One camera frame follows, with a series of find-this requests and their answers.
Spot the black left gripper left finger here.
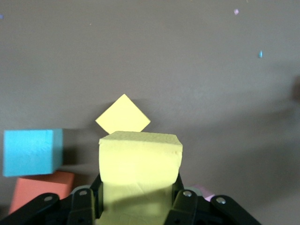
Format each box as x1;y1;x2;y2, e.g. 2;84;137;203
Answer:
0;173;104;225

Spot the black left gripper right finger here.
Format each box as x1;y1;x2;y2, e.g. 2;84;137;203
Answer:
164;172;263;225

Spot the pink foam cube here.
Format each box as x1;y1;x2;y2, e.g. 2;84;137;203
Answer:
188;184;216;202

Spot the orange foam cube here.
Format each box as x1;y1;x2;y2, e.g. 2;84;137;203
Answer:
8;171;75;215

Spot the yellow foam cube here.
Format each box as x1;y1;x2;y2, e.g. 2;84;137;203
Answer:
95;130;183;225
95;93;151;135

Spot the blue foam cube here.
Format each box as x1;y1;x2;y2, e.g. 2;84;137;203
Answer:
2;128;64;177

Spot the brown table cover sheet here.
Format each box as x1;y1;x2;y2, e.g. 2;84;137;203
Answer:
0;0;300;225

